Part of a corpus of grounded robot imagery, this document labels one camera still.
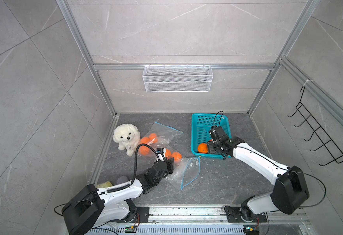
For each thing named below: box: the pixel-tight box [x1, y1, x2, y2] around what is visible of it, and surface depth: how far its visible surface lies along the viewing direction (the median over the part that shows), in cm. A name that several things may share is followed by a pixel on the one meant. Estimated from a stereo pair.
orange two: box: [171, 151, 182, 161], surface depth 91 cm
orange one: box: [197, 142, 209, 154], surface depth 94 cm
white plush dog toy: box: [112, 123, 141, 157], surface depth 87 cm
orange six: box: [148, 133, 158, 144], surface depth 99 cm
